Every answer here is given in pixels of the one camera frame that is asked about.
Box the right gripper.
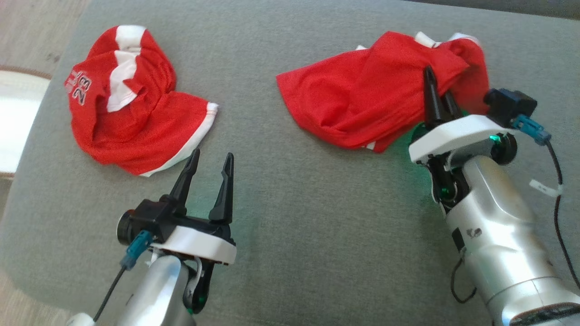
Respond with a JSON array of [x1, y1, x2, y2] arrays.
[[409, 66, 517, 164]]

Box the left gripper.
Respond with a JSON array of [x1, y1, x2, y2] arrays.
[[152, 148, 237, 266]]

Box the red shorts with white trim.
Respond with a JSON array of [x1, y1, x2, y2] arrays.
[[275, 31, 491, 153]]

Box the red shorts with number print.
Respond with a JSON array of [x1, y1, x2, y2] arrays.
[[65, 25, 219, 177]]

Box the grey fabric sofa chaise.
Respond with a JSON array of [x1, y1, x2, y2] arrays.
[[0, 0, 580, 326]]

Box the left camera cable teal plug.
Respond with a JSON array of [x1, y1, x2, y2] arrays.
[[93, 230, 153, 323]]

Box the white cable tag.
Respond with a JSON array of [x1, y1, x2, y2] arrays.
[[529, 179, 563, 198]]

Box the thin black cable loop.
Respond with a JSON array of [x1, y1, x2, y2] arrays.
[[450, 258, 477, 304]]

